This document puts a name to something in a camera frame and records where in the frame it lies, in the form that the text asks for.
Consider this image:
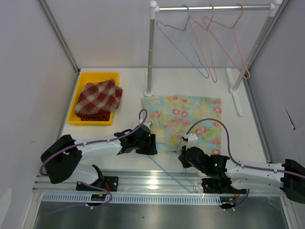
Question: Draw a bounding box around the blue wire hanger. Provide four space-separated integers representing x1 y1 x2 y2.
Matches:
156 5 210 79
148 140 198 194

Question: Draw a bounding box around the pastel floral skirt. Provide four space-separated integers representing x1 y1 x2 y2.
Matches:
141 95 222 155

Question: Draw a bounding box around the red plaid skirt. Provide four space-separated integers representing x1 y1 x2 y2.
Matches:
74 80 123 116

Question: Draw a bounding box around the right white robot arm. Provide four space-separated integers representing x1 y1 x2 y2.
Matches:
178 147 305 204

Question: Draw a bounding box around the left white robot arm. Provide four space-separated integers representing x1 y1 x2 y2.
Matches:
40 125 157 192

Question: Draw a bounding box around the red polka dot cloth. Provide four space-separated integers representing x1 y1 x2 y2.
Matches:
76 112 112 122

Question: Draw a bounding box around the yellow plastic tray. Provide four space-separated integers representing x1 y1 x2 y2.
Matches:
66 72 119 126

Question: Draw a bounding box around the white metal clothes rack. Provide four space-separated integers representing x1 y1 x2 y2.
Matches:
144 0 283 117

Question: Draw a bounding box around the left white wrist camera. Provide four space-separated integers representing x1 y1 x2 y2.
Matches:
143 121 152 128

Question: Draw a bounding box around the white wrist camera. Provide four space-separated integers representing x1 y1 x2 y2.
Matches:
183 133 198 147
143 121 152 128

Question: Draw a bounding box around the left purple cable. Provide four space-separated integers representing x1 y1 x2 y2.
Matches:
39 109 148 176

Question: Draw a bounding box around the purple cable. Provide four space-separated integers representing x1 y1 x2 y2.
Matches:
39 109 148 176
186 118 305 179

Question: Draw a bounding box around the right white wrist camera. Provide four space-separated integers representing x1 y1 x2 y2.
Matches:
183 133 198 147

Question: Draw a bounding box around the aluminium mounting rail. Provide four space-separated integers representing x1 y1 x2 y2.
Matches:
32 169 293 197

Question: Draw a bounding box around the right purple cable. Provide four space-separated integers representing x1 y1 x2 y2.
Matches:
186 118 305 179

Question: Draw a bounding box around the white slotted cable duct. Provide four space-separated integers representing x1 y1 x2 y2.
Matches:
42 193 222 206

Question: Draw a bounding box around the pink wire hanger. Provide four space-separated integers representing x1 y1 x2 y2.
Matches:
189 15 218 83
203 3 251 80

